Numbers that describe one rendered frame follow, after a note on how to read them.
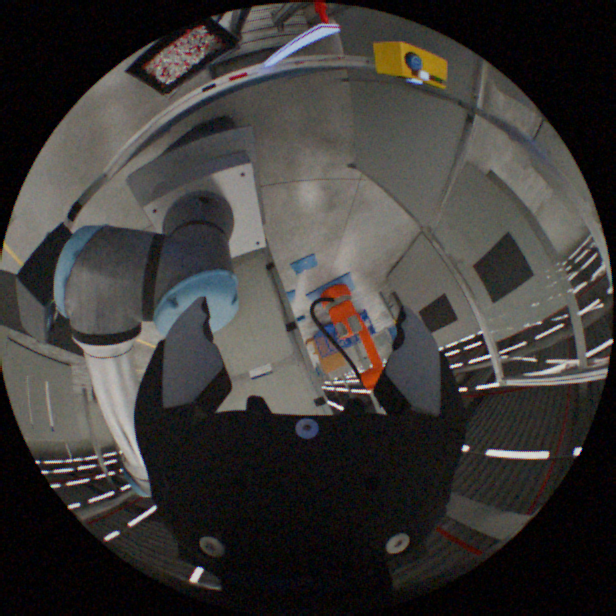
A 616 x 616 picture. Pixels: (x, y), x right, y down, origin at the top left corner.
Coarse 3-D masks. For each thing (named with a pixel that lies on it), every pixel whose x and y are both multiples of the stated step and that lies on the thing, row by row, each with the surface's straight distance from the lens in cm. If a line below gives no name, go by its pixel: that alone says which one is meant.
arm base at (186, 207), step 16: (192, 192) 36; (208, 192) 36; (176, 208) 34; (192, 208) 32; (208, 208) 33; (224, 208) 35; (176, 224) 31; (192, 224) 29; (208, 224) 29; (224, 224) 32
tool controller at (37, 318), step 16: (48, 240) 54; (64, 240) 55; (32, 256) 52; (48, 256) 52; (32, 272) 50; (48, 272) 50; (16, 288) 54; (32, 288) 48; (48, 288) 48; (32, 304) 51; (48, 304) 48; (32, 320) 59; (48, 320) 57; (48, 336) 70
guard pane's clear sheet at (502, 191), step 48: (480, 144) 96; (480, 192) 98; (528, 192) 89; (480, 240) 103; (528, 240) 92; (576, 240) 87; (480, 288) 113; (528, 288) 98; (576, 288) 92; (528, 336) 108; (576, 336) 99
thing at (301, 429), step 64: (192, 448) 5; (256, 448) 5; (320, 448) 5; (384, 448) 5; (192, 512) 5; (256, 512) 5; (320, 512) 5; (384, 512) 5; (256, 576) 5; (320, 576) 5; (384, 576) 6
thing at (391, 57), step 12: (384, 48) 56; (396, 48) 53; (408, 48) 54; (384, 60) 56; (396, 60) 53; (432, 60) 60; (444, 60) 64; (384, 72) 56; (396, 72) 53; (408, 72) 53; (420, 72) 56; (432, 72) 59; (444, 72) 63; (432, 84) 60
